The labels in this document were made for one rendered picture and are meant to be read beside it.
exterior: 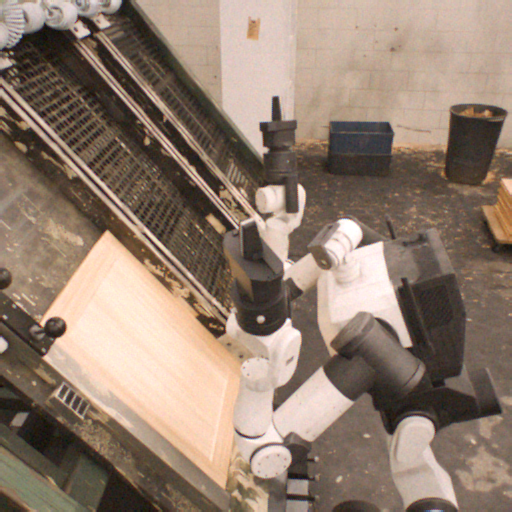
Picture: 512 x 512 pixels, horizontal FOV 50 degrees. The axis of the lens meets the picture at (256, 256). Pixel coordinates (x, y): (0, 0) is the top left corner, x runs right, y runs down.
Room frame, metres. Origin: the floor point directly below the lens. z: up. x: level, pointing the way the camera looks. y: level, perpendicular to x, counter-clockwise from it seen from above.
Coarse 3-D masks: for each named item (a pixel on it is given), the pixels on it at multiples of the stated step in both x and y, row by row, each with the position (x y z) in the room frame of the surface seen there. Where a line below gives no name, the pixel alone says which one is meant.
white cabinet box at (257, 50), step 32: (224, 0) 4.88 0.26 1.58; (256, 0) 4.84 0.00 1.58; (288, 0) 4.80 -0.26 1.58; (224, 32) 4.88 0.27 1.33; (256, 32) 4.84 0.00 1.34; (288, 32) 4.80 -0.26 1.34; (224, 64) 4.88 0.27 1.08; (256, 64) 4.84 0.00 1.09; (288, 64) 4.80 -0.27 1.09; (224, 96) 4.88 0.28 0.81; (256, 96) 4.84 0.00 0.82; (288, 96) 5.38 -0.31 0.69; (256, 128) 4.84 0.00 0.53
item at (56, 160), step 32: (0, 64) 1.31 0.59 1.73; (0, 96) 1.28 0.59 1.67; (0, 128) 1.28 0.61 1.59; (32, 128) 1.27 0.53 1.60; (32, 160) 1.28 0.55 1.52; (64, 160) 1.27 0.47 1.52; (64, 192) 1.27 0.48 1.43; (96, 192) 1.26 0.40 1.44; (96, 224) 1.26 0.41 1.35; (128, 224) 1.26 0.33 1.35; (160, 256) 1.26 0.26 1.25; (192, 288) 1.25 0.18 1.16; (224, 320) 1.25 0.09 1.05; (256, 352) 1.24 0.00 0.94
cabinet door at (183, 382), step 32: (96, 256) 1.14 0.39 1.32; (128, 256) 1.24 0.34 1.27; (64, 288) 0.99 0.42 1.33; (96, 288) 1.05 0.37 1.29; (128, 288) 1.14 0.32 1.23; (160, 288) 1.23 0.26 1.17; (96, 320) 0.97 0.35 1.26; (128, 320) 1.04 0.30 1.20; (160, 320) 1.13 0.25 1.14; (192, 320) 1.22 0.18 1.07; (96, 352) 0.90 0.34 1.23; (128, 352) 0.96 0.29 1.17; (160, 352) 1.03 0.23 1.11; (192, 352) 1.12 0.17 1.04; (224, 352) 1.21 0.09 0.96; (128, 384) 0.88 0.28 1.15; (160, 384) 0.95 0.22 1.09; (192, 384) 1.02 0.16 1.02; (224, 384) 1.11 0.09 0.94; (160, 416) 0.87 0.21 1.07; (192, 416) 0.93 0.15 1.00; (224, 416) 1.00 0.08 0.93; (192, 448) 0.85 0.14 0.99; (224, 448) 0.92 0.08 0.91; (224, 480) 0.83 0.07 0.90
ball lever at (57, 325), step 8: (48, 320) 0.74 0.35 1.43; (56, 320) 0.74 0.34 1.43; (64, 320) 0.75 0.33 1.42; (32, 328) 0.79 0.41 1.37; (40, 328) 0.81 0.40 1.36; (48, 328) 0.73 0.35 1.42; (56, 328) 0.73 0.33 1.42; (64, 328) 0.73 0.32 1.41; (40, 336) 0.79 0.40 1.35; (48, 336) 0.73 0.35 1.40; (56, 336) 0.72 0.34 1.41
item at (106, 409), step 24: (0, 336) 0.78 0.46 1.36; (24, 360) 0.78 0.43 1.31; (48, 360) 0.78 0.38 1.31; (72, 360) 0.81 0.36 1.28; (72, 384) 0.77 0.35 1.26; (96, 384) 0.80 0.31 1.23; (96, 408) 0.76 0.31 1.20; (120, 408) 0.79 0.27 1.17; (120, 432) 0.76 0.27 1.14; (144, 432) 0.78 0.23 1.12; (144, 456) 0.76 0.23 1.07; (168, 456) 0.77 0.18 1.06; (168, 480) 0.75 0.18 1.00; (192, 480) 0.76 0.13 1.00; (216, 504) 0.75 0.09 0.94
